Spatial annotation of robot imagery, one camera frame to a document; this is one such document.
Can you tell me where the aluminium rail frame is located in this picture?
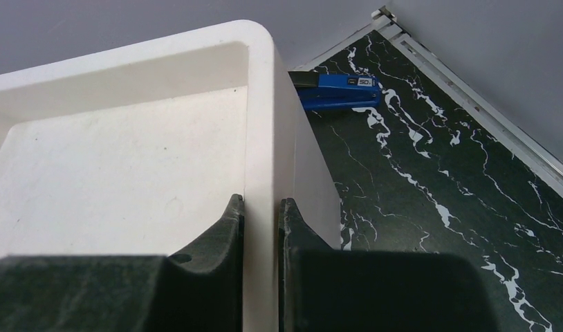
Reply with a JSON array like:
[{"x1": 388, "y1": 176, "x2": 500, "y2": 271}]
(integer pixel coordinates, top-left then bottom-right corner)
[{"x1": 295, "y1": 6, "x2": 563, "y2": 198}]

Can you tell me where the white drawer organizer box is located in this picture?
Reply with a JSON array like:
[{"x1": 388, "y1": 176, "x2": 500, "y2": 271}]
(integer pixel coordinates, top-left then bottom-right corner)
[{"x1": 0, "y1": 20, "x2": 341, "y2": 331}]

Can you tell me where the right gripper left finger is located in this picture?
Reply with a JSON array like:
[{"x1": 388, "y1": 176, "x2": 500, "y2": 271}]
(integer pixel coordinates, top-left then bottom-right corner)
[{"x1": 0, "y1": 194, "x2": 245, "y2": 331}]

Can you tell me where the blue stapler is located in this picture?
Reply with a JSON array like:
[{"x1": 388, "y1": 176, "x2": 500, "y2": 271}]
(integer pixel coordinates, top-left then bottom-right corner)
[{"x1": 288, "y1": 71, "x2": 382, "y2": 111}]

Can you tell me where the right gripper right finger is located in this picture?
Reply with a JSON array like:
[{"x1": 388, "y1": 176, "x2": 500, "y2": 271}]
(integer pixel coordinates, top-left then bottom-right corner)
[{"x1": 278, "y1": 198, "x2": 499, "y2": 331}]

